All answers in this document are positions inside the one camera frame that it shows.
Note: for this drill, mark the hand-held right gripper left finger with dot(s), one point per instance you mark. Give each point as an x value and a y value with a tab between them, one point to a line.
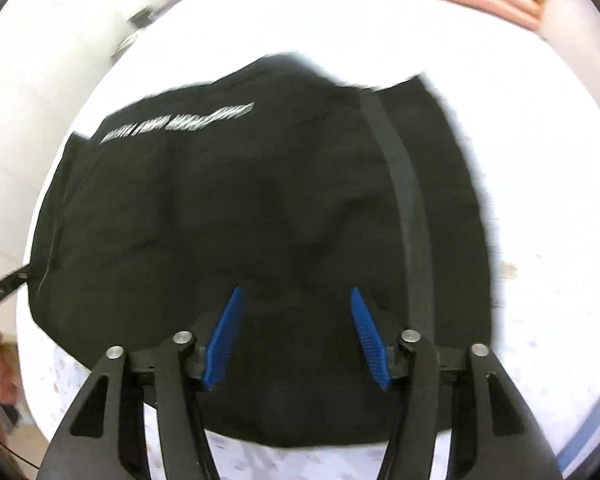
224	340

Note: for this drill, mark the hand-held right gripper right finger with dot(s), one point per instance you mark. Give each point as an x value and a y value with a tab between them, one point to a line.
372	340

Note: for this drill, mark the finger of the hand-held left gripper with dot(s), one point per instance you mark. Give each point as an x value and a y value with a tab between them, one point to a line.
2	287

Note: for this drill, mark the black hooded jacket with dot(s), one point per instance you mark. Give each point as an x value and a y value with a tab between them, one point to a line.
240	210

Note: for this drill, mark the person's left hand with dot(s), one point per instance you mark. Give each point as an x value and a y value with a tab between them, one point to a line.
6	370

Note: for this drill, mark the blue strip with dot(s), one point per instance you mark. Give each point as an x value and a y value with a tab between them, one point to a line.
582	435

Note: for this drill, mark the white patterned bed sheet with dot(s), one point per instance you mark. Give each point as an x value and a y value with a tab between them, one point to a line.
540	160

